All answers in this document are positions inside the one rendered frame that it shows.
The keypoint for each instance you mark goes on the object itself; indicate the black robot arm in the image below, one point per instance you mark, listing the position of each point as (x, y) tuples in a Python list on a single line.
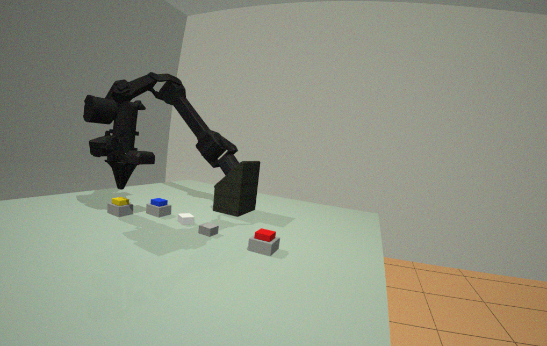
[(116, 106)]

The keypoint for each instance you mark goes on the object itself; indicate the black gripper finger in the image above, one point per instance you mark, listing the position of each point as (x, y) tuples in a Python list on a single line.
[(125, 170), (115, 171)]

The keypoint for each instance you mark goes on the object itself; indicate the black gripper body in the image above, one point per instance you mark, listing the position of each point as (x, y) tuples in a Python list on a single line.
[(132, 156)]

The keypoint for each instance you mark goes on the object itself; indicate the white cube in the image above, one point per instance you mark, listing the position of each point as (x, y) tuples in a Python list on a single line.
[(186, 219)]

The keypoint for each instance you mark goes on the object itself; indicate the yellow button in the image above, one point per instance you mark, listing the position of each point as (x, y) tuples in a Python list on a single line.
[(120, 207)]

